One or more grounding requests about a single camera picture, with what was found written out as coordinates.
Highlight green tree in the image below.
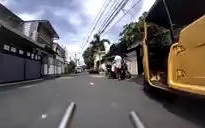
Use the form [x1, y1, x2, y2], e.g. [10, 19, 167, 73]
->
[118, 11, 148, 51]

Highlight person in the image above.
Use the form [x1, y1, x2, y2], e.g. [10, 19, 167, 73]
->
[112, 54, 124, 81]

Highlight overhead wires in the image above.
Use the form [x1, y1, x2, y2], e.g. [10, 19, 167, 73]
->
[80, 0, 144, 51]

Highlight robot's own part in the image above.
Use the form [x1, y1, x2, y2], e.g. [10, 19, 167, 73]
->
[129, 110, 146, 128]
[58, 101, 76, 128]

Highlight grey kerb strip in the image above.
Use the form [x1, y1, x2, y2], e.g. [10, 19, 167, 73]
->
[0, 74, 63, 90]

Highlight row of buildings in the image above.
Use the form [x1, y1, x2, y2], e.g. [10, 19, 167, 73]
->
[52, 42, 69, 75]

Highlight dark building with grey gates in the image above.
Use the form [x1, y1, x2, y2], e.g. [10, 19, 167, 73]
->
[0, 0, 46, 86]

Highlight yellow vehicle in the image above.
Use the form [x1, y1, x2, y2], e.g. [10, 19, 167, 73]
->
[142, 0, 205, 99]

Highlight palm tree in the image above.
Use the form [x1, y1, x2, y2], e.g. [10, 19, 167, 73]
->
[82, 33, 111, 70]

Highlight white vehicle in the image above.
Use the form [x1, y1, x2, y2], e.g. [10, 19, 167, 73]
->
[74, 66, 83, 74]

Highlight motorcycle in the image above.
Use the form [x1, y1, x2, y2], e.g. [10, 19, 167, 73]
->
[106, 61, 132, 81]

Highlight building with white wall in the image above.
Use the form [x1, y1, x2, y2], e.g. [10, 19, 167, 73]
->
[124, 39, 145, 77]

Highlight two-storey building with balcony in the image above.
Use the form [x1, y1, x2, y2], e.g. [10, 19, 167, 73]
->
[22, 19, 61, 77]

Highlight grey asphalt road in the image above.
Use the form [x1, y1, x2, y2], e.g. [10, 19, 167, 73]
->
[0, 71, 205, 128]

